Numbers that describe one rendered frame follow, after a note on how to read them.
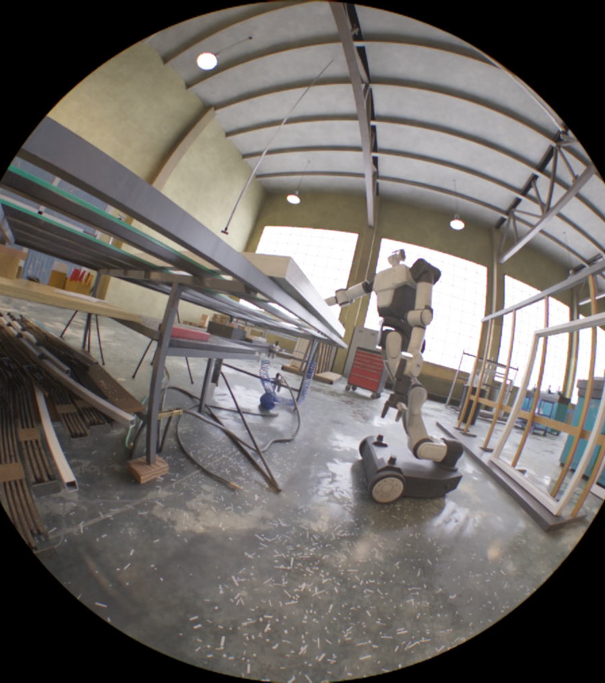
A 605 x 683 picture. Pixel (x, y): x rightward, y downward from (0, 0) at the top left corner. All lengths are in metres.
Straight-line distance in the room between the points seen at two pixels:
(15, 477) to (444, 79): 8.54
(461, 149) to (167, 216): 9.19
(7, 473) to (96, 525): 0.40
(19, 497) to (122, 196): 0.53
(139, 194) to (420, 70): 7.86
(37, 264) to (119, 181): 6.48
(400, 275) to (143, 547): 1.57
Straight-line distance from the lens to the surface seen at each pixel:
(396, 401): 1.06
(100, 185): 0.33
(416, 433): 1.40
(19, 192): 0.58
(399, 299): 1.24
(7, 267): 1.21
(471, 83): 8.21
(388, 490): 1.26
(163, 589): 0.75
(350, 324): 8.45
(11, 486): 0.58
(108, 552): 0.82
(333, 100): 8.67
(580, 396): 3.93
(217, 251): 0.45
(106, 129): 7.99
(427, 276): 1.20
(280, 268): 0.65
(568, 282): 2.68
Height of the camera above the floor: 0.70
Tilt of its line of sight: 1 degrees up
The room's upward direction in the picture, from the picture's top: 15 degrees clockwise
